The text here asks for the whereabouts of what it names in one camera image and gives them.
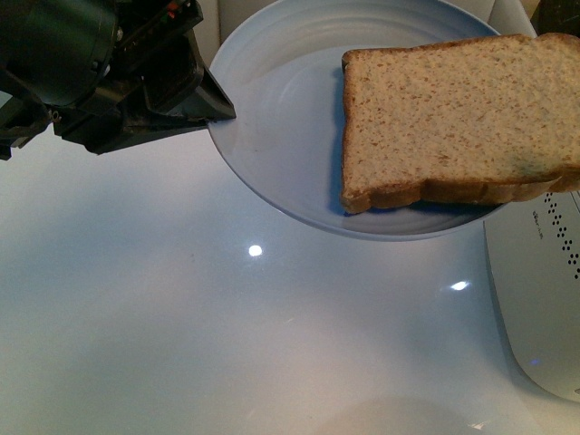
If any brown bread slice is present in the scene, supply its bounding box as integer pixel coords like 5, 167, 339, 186
340, 34, 579, 213

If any light blue plate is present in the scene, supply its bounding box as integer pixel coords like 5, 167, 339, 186
209, 1, 494, 241

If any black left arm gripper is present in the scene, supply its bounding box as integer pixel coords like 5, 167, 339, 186
54, 1, 236, 154

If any chrome two-slot toaster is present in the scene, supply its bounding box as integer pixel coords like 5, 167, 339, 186
484, 191, 579, 401

